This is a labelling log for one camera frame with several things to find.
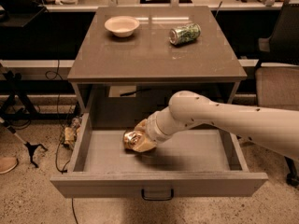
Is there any green soda can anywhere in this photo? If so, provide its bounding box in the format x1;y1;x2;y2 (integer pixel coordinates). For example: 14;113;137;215
169;22;201;46

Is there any white label with black pen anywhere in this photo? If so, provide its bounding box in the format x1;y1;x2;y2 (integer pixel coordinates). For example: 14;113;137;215
108;86;149;98

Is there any grey cabinet with counter top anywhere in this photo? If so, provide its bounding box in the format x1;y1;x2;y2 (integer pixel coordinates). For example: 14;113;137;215
68;6;247;108

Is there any black floor cable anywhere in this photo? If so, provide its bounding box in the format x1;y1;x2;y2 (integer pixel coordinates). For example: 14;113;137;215
45;59;79;224

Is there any black drawer handle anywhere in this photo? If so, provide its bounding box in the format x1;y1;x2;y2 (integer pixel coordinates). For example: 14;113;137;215
141;189;175;202

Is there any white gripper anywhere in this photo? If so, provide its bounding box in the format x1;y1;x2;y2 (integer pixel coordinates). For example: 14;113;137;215
133;111;171;152

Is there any white ceramic bowl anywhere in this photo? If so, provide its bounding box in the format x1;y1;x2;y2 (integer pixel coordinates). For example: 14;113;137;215
105;16;140;37

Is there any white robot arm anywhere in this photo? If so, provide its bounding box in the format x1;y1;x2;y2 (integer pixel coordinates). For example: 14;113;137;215
133;91;299;161

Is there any power strip with plugs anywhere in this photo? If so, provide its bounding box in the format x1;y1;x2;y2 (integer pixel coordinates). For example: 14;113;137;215
64;118;81;150

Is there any black office chair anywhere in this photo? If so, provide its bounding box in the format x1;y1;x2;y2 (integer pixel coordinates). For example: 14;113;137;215
247;0;299;186

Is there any open grey top drawer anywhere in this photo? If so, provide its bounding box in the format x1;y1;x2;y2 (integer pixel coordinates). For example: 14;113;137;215
50;84;269;199

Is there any tan shoe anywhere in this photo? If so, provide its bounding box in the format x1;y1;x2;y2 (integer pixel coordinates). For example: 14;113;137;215
0;157;18;175

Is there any black tripod stand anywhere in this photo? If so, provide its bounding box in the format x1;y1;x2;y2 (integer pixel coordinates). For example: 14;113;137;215
0;66;48;168

